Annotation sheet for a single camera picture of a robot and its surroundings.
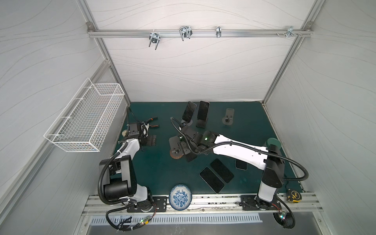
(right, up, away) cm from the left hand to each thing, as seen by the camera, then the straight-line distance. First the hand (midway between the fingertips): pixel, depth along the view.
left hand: (150, 136), depth 93 cm
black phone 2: (+26, +16, +6) cm, 31 cm away
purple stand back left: (+24, +7, +14) cm, 29 cm away
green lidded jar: (+76, -2, -7) cm, 76 cm away
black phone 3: (+35, +17, +8) cm, 40 cm away
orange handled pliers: (-3, +11, +15) cm, 19 cm away
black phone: (+47, -21, -9) cm, 53 cm away
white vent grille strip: (-19, -37, -23) cm, 48 cm away
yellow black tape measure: (+80, -28, -19) cm, 87 cm away
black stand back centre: (+34, +7, +17) cm, 39 cm away
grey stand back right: (+55, +10, +16) cm, 58 cm away
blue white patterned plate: (+21, -29, -18) cm, 40 cm away
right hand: (+24, 0, -14) cm, 28 cm away
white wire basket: (-24, +8, -25) cm, 36 cm away
